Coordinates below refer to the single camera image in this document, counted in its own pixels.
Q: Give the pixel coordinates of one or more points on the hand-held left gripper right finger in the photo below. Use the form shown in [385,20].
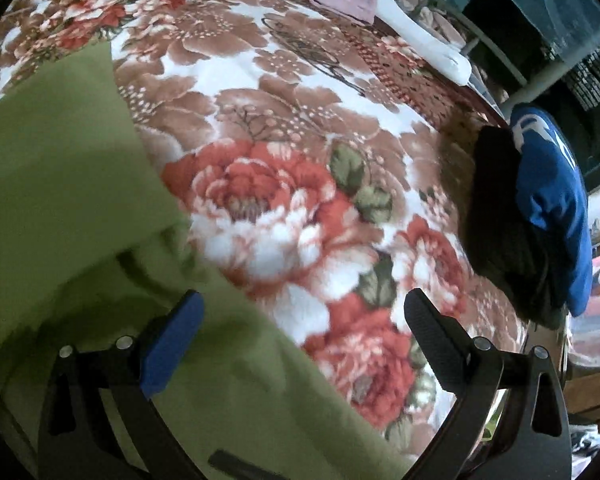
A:
[435,340]

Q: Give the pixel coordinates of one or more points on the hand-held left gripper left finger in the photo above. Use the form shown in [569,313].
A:
[172,345]

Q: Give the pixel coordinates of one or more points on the green cloth garment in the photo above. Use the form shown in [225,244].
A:
[55,185]

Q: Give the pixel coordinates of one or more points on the black folded garment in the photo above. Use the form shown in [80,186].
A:
[500,230]

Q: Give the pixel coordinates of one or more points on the blue folded garment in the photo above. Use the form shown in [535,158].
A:
[555,200]

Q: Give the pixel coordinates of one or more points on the floral printed blanket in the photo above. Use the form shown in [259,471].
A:
[280,110]

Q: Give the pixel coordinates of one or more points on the white bolster pillow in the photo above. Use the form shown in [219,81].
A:
[420,30]

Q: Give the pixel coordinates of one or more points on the grey metal frame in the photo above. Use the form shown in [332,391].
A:
[535,85]

